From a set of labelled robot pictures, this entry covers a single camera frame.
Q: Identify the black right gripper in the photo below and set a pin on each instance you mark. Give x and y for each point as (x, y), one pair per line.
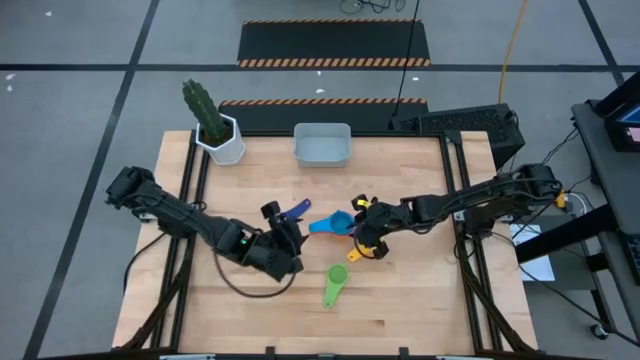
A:
(382, 222)

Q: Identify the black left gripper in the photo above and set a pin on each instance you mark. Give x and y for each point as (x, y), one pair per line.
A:
(275, 255)

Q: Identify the turquoise measuring cup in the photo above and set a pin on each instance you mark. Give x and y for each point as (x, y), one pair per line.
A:
(340, 222)

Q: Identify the small indigo measuring cup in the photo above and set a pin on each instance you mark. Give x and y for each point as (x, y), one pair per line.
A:
(300, 207)

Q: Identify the yellow measuring cup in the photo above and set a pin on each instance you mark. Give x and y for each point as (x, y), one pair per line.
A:
(354, 255)

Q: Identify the green measuring cup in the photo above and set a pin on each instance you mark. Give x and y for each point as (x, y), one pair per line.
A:
(336, 280)

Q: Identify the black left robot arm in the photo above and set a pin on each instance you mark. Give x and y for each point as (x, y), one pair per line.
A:
(170, 212)

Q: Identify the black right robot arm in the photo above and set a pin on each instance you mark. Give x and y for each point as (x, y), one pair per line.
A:
(475, 200)

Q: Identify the grey plastic basket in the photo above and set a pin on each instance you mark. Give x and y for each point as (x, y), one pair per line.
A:
(322, 147)

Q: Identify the black hazard-striped floor mat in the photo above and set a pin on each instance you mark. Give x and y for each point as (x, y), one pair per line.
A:
(300, 117)
(330, 42)

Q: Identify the green cactus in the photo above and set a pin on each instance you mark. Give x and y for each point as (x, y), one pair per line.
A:
(205, 110)

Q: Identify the white paper sheet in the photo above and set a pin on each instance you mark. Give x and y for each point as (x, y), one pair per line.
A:
(542, 265)

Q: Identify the yellow plug connector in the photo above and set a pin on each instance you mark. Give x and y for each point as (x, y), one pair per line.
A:
(561, 200)

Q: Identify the black side desk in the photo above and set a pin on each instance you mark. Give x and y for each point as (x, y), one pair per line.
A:
(615, 175)

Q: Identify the black caster wheel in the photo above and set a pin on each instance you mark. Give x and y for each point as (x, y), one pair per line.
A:
(598, 331)

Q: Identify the black laptop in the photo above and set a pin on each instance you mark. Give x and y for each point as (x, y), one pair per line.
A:
(620, 130)

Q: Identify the black table frame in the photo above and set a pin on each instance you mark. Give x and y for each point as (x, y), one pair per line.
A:
(179, 310)

